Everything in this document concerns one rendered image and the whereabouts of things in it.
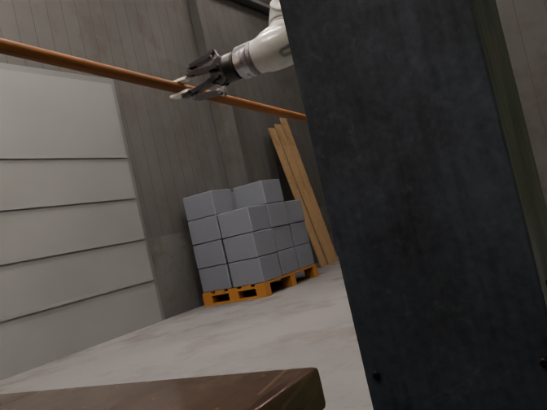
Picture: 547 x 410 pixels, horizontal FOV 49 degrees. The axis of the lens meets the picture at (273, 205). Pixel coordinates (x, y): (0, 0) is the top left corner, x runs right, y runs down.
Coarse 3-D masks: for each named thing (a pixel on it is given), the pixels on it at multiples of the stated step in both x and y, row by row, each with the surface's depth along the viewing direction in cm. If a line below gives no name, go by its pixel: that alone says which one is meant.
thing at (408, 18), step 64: (320, 0) 66; (384, 0) 62; (448, 0) 59; (320, 64) 66; (384, 64) 63; (448, 64) 59; (320, 128) 67; (384, 128) 63; (448, 128) 60; (512, 128) 63; (384, 192) 64; (448, 192) 60; (512, 192) 57; (384, 256) 64; (448, 256) 61; (512, 256) 58; (384, 320) 65; (448, 320) 61; (512, 320) 58; (384, 384) 65; (448, 384) 62; (512, 384) 59
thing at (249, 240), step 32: (224, 192) 698; (256, 192) 695; (192, 224) 690; (224, 224) 669; (256, 224) 662; (288, 224) 728; (224, 256) 673; (256, 256) 651; (288, 256) 706; (224, 288) 676; (256, 288) 653
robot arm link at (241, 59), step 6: (246, 42) 155; (234, 48) 157; (240, 48) 155; (246, 48) 154; (234, 54) 156; (240, 54) 154; (246, 54) 153; (234, 60) 156; (240, 60) 154; (246, 60) 154; (234, 66) 156; (240, 66) 155; (246, 66) 154; (252, 66) 154; (240, 72) 156; (246, 72) 156; (252, 72) 156; (258, 72) 156; (246, 78) 160
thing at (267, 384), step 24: (120, 384) 51; (144, 384) 49; (168, 384) 47; (192, 384) 45; (216, 384) 43; (240, 384) 41; (264, 384) 40; (288, 384) 39; (312, 384) 40; (0, 408) 52; (24, 408) 50; (48, 408) 48; (72, 408) 46; (96, 408) 44; (120, 408) 42; (144, 408) 41; (168, 408) 39; (192, 408) 38; (216, 408) 37; (240, 408) 36; (264, 408) 35; (288, 408) 37; (312, 408) 40
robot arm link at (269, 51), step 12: (276, 24) 152; (264, 36) 151; (276, 36) 148; (252, 48) 152; (264, 48) 150; (276, 48) 149; (288, 48) 148; (252, 60) 153; (264, 60) 151; (276, 60) 150; (288, 60) 150; (264, 72) 157
